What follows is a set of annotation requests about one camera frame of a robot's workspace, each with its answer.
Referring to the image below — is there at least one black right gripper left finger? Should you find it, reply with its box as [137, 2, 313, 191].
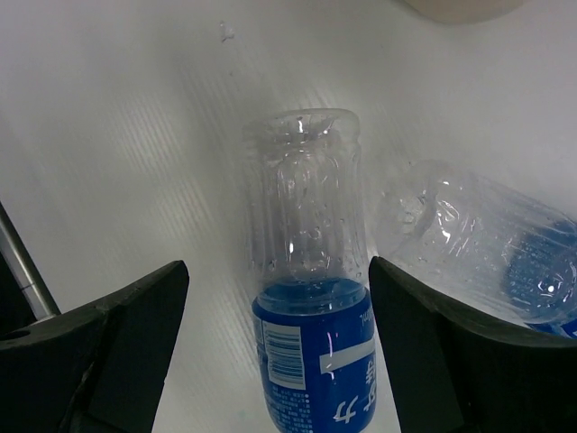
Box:
[1, 261, 189, 432]

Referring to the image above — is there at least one cream plastic bin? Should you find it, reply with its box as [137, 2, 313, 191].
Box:
[402, 0, 527, 24]

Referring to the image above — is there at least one blue label bottle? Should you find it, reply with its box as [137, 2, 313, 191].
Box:
[243, 108, 377, 432]
[374, 161, 576, 338]

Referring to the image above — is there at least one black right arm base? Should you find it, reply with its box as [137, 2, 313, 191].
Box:
[1, 206, 60, 336]

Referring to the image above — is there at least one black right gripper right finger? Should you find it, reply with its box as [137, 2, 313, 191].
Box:
[369, 256, 576, 432]

